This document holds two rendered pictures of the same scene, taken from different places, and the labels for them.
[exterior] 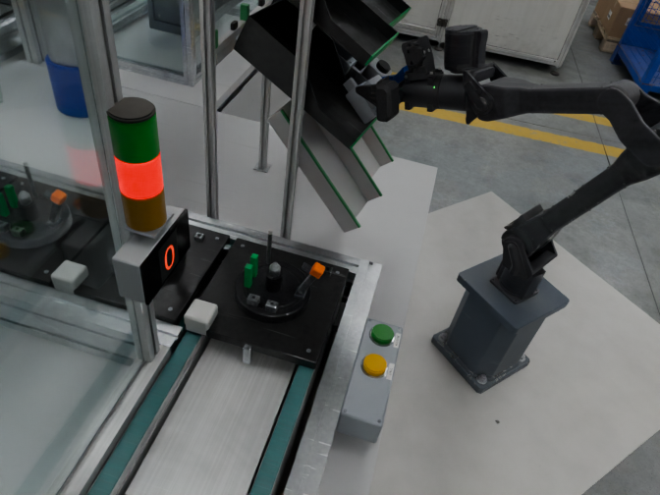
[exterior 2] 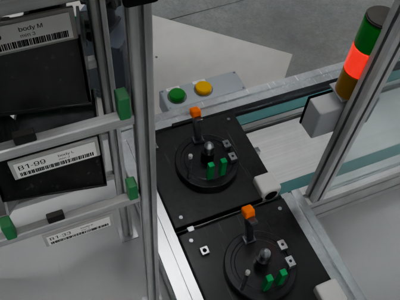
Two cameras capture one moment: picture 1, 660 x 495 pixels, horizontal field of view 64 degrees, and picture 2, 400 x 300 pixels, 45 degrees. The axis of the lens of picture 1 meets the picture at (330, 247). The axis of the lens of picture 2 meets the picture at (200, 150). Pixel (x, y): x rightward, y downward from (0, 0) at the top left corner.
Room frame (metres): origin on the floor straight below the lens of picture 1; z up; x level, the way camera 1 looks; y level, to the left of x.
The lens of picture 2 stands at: (1.03, 0.56, 1.85)
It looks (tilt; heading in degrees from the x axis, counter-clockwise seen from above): 54 degrees down; 234
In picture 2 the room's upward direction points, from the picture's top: 6 degrees clockwise
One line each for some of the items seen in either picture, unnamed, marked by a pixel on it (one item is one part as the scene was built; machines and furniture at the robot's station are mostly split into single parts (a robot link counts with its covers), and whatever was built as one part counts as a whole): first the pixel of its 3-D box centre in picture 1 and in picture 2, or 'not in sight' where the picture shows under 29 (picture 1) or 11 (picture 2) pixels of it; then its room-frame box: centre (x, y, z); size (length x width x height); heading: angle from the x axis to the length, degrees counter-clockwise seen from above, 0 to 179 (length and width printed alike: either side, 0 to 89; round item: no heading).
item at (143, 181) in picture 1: (139, 170); (364, 57); (0.49, 0.23, 1.33); 0.05 x 0.05 x 0.05
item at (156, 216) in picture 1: (143, 203); (354, 80); (0.49, 0.23, 1.28); 0.05 x 0.05 x 0.05
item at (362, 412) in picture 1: (371, 376); (202, 97); (0.55, -0.11, 0.93); 0.21 x 0.07 x 0.06; 172
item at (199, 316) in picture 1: (200, 317); (266, 187); (0.58, 0.20, 0.97); 0.05 x 0.05 x 0.04; 82
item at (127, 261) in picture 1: (143, 198); (355, 76); (0.49, 0.23, 1.29); 0.12 x 0.05 x 0.25; 172
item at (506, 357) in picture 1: (495, 321); (108, 52); (0.70, -0.34, 0.96); 0.15 x 0.15 x 0.20; 40
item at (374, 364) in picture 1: (374, 365); (203, 88); (0.55, -0.11, 0.96); 0.04 x 0.04 x 0.02
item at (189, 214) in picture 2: (272, 297); (206, 166); (0.66, 0.09, 0.96); 0.24 x 0.24 x 0.02; 82
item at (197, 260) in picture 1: (143, 241); (262, 259); (0.70, 0.34, 1.01); 0.24 x 0.24 x 0.13; 82
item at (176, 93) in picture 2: (382, 335); (177, 96); (0.62, -0.12, 0.96); 0.04 x 0.04 x 0.02
